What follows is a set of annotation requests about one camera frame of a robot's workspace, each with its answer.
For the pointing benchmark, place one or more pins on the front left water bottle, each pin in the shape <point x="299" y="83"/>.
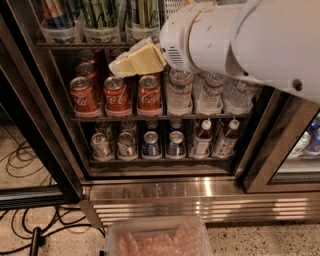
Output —
<point x="179" y="89"/>

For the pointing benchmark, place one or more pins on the rear left silver can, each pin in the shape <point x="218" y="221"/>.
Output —
<point x="105" y="128"/>

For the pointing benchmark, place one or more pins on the front middle water bottle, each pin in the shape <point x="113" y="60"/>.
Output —
<point x="211" y="90"/>

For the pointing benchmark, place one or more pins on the middle wire shelf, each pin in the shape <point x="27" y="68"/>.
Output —
<point x="160" y="117"/>

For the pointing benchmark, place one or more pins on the left clear plastic tray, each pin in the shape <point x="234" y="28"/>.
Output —
<point x="63" y="29"/>

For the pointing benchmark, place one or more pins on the left brown tea bottle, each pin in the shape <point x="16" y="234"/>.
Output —
<point x="202" y="138"/>

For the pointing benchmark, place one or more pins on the blue red tall can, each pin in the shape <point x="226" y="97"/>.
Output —
<point x="60" y="14"/>

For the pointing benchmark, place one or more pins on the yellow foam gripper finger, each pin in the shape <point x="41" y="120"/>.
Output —
<point x="121" y="67"/>
<point x="146" y="57"/>

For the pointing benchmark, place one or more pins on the front middle Coca-Cola can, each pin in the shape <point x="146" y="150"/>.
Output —
<point x="116" y="94"/>

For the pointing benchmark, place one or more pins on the front right blue can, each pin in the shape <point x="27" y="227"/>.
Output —
<point x="176" y="146"/>

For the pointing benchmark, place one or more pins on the blue can behind right door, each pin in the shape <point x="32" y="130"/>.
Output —
<point x="313" y="147"/>

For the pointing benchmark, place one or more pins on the front left blue can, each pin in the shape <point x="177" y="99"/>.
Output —
<point x="151" y="144"/>

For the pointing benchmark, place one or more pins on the brown tea bottle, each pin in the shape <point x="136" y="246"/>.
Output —
<point x="202" y="138"/>
<point x="227" y="139"/>

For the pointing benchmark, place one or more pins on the wire shelf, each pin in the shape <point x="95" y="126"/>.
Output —
<point x="78" y="46"/>
<point x="160" y="117"/>

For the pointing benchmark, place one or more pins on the right brown tea bottle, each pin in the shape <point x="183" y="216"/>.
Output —
<point x="227" y="139"/>

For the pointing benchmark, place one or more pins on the rear left blue can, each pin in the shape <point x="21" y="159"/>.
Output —
<point x="152" y="125"/>

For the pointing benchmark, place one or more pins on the left green tall can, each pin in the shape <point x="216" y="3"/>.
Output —
<point x="101" y="14"/>

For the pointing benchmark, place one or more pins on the water bottle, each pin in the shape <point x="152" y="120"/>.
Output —
<point x="211" y="90"/>
<point x="240" y="93"/>
<point x="179" y="89"/>

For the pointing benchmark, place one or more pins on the clear bin with bubble wrap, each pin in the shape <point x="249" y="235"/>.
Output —
<point x="158" y="236"/>

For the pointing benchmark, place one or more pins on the right green tall can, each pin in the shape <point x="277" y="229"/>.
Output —
<point x="142" y="14"/>

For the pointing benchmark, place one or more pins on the stainless steel fridge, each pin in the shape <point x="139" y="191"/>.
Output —
<point x="259" y="180"/>

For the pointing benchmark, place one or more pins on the rear left Coca-Cola can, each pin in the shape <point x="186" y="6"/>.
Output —
<point x="88" y="55"/>

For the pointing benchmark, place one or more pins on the front left silver can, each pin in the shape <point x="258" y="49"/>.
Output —
<point x="100" y="145"/>

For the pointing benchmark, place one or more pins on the open glass fridge door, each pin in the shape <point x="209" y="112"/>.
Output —
<point x="19" y="99"/>

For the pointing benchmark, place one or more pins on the silver can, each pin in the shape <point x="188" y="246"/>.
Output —
<point x="105" y="128"/>
<point x="129" y="126"/>
<point x="126" y="144"/>
<point x="100" y="145"/>

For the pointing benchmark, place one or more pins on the green tall can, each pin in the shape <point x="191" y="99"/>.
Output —
<point x="142" y="14"/>
<point x="101" y="14"/>

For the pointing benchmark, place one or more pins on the front right water bottle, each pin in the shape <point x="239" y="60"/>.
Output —
<point x="240" y="93"/>

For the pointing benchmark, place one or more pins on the empty white tray left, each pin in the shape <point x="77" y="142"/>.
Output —
<point x="169" y="7"/>

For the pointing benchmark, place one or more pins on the black stand post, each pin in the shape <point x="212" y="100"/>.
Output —
<point x="37" y="241"/>

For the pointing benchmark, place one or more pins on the top wire shelf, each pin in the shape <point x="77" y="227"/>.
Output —
<point x="78" y="46"/>

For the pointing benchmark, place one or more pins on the clear plastic tray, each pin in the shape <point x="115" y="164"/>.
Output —
<point x="63" y="29"/>
<point x="107" y="35"/>
<point x="139" y="34"/>

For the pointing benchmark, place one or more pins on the rear right blue can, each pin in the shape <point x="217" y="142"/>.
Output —
<point x="176" y="125"/>

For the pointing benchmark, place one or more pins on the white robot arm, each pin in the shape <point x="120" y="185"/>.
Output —
<point x="268" y="42"/>

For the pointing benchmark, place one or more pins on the front left Coca-Cola can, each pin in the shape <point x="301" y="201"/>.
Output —
<point x="83" y="95"/>

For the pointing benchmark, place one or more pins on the front right Coca-Cola can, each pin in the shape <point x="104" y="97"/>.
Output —
<point x="149" y="93"/>

